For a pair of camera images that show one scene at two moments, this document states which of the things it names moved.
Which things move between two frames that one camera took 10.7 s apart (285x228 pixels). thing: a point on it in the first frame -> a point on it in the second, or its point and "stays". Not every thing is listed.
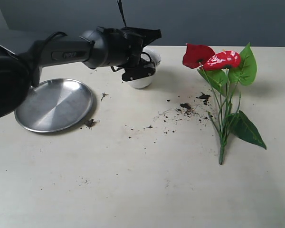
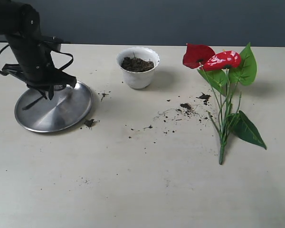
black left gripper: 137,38 -> 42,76
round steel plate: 54,105 stays
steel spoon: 121,12 -> 32,103
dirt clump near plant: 205,97 stays
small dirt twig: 103,95 stays
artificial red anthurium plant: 225,71 stays
